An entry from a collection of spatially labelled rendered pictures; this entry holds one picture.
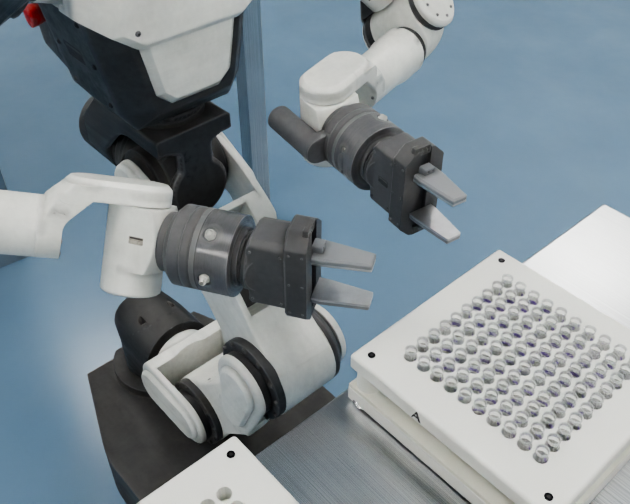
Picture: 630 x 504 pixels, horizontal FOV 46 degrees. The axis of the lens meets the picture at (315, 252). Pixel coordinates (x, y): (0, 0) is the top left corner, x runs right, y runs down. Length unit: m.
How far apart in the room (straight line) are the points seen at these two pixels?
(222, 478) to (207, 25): 0.58
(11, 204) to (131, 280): 0.14
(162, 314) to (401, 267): 0.86
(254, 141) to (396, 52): 1.23
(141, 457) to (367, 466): 0.91
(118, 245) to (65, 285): 1.47
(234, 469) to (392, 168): 0.38
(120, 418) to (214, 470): 1.01
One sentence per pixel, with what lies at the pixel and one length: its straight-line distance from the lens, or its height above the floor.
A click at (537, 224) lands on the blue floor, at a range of 2.46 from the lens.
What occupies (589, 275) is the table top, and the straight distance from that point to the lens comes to 1.02.
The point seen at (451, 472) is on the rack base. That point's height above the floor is 0.87.
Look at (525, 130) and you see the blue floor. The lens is 2.90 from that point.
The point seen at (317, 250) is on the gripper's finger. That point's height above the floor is 1.01.
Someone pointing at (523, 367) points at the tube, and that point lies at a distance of 0.79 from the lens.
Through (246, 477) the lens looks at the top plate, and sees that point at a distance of 0.69.
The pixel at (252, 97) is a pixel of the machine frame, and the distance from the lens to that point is 2.20.
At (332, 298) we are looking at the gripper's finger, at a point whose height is 0.95.
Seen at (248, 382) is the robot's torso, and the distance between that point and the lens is 1.14.
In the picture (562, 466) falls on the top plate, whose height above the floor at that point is 0.92.
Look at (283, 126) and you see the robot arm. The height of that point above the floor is 0.99.
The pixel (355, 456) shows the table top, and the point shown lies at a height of 0.85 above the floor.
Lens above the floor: 1.50
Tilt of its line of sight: 42 degrees down
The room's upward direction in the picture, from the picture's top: straight up
